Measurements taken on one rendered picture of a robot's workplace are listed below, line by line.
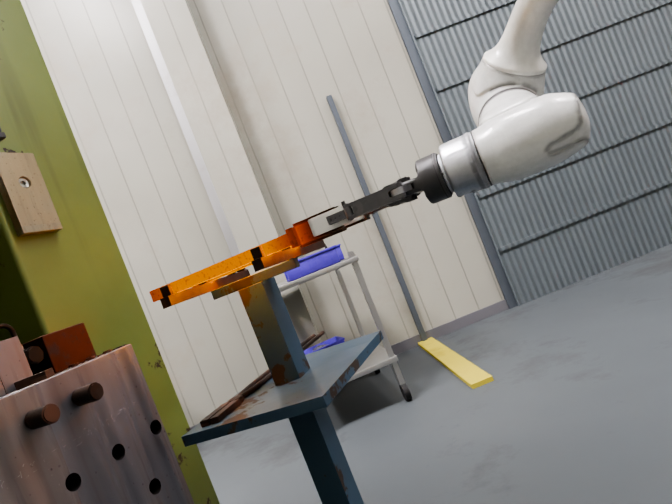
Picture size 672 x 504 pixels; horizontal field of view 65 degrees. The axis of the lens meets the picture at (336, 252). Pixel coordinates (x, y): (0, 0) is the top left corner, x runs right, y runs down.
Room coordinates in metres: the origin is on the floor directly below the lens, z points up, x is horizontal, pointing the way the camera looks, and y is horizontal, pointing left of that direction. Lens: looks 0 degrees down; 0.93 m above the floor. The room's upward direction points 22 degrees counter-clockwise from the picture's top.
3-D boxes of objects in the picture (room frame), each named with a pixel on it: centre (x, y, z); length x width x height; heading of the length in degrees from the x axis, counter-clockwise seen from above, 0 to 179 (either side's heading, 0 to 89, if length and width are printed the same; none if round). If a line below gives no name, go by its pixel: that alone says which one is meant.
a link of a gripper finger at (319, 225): (0.86, -0.01, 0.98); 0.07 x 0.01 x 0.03; 69
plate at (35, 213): (1.06, 0.54, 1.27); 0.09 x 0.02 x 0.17; 157
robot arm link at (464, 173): (0.82, -0.23, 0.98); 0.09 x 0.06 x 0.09; 159
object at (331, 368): (1.10, 0.18, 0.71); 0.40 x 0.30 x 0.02; 160
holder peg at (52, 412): (0.72, 0.46, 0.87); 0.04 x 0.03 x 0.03; 67
